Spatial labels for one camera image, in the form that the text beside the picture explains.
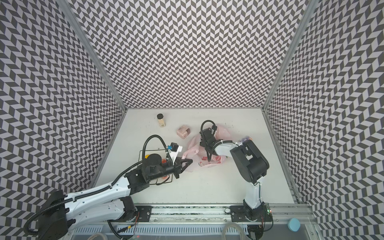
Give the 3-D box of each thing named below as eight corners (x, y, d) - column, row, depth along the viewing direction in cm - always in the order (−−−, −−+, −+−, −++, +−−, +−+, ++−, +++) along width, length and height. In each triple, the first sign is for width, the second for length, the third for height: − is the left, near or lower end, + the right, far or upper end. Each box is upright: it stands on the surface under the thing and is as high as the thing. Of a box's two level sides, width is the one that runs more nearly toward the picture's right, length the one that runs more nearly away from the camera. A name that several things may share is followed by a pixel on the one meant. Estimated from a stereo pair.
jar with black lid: (159, 127, 108) (156, 119, 101) (160, 121, 112) (157, 113, 105) (165, 127, 108) (162, 119, 101) (166, 121, 112) (164, 113, 105)
